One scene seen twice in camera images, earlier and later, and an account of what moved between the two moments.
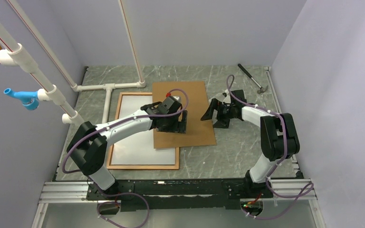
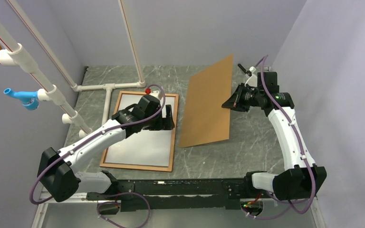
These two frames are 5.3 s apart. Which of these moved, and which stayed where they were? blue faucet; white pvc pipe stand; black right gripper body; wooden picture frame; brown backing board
Moved: brown backing board; wooden picture frame; black right gripper body
Stayed: white pvc pipe stand; blue faucet
